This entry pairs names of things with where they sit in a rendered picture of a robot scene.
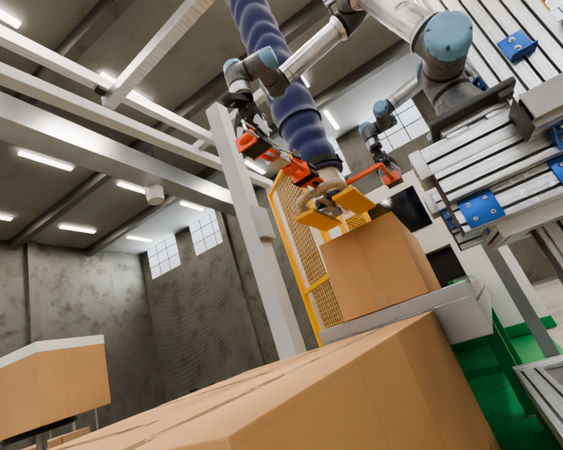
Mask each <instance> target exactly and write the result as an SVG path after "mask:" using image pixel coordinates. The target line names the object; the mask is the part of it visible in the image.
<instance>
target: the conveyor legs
mask: <svg viewBox="0 0 563 450"><path fill-rule="evenodd" d="M492 328H493V334H490V335H487V336H485V337H486V339H482V340H478V341H475V342H472V343H468V344H465V345H462V346H455V347H452V348H451V349H452V351H453V353H456V352H458V351H462V350H466V349H469V348H473V347H477V346H482V345H486V344H489V345H490V347H491V349H492V351H493V352H494V354H495V356H496V358H497V360H498V362H499V364H498V365H493V366H490V367H486V368H482V369H478V370H474V371H467V372H463V373H464V375H465V377H466V380H470V379H477V378H481V377H485V376H490V375H493V374H498V373H502V372H504V373H505V375H506V377H507V379H508V382H509V384H510V386H511V387H512V388H513V390H514V392H515V394H516V396H517V399H518V401H519V403H520V404H521V406H522V407H523V409H524V411H525V414H526V416H527V418H529V417H534V416H537V415H536V413H535V412H534V410H535V407H534V405H533V404H532V401H531V400H530V398H529V397H528V395H527V394H526V393H525V391H524V390H523V388H522V386H521V385H520V383H519V381H518V379H517V376H516V374H515V372H513V370H512V368H511V367H514V366H518V365H521V364H523V362H522V360H521V358H520V357H519V355H518V353H517V350H516V349H515V347H514V346H513V344H512V342H511V340H510V339H509V337H508V334H507V332H506V330H504V328H503V326H502V324H501V322H500V320H499V318H498V316H497V314H496V312H495V311H494V310H493V308H492Z"/></svg>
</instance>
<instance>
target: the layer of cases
mask: <svg viewBox="0 0 563 450"><path fill-rule="evenodd" d="M485 434H486V419H485V418H484V416H483V412H482V410H481V408H480V406H479V404H478V403H477V401H476V399H475V396H474V394H473V392H472V390H471V387H470V386H469V384H468V382H467V380H466V377H465V375H464V373H463V371H462V370H461V368H460V366H459V364H458V360H457V358H456V356H455V355H454V353H453V351H452V349H451V347H450V344H449V342H448V340H447V338H446V336H445V334H444V332H443V330H442V328H441V325H440V323H439V322H438V320H437V318H436V316H435V313H434V311H430V312H425V313H422V314H419V315H417V316H414V317H411V318H408V319H405V320H403V321H398V322H395V323H392V324H390V325H387V326H384V327H381V328H378V329H373V330H370V331H367V332H365V333H362V334H359V335H356V336H354V337H349V338H346V339H343V340H341V341H338V342H335V343H332V344H329V345H327V346H322V347H319V348H316V349H313V350H310V351H307V352H304V353H302V354H297V355H294V356H291V357H289V358H286V359H283V360H280V361H278V362H273V363H270V364H267V365H265V366H262V367H259V368H256V369H253V370H250V371H246V372H243V373H241V374H239V375H237V376H234V377H232V378H229V379H226V380H224V381H221V382H218V383H216V384H213V385H212V386H209V387H205V388H203V389H200V390H198V391H196V392H194V393H191V394H188V395H186V396H183V397H180V398H178V399H175V400H173V401H171V402H169V403H166V404H162V405H160V406H157V407H155V408H153V409H150V410H148V411H145V412H142V413H140V414H137V415H135V416H132V417H130V418H128V419H126V420H123V421H119V422H116V423H115V424H112V425H110V426H107V427H105V428H102V429H99V430H97V431H94V432H92V433H89V434H87V435H85V436H82V437H78V438H76V439H73V440H72V441H69V442H67V443H64V444H62V445H59V446H56V447H53V448H51V449H48V450H485Z"/></svg>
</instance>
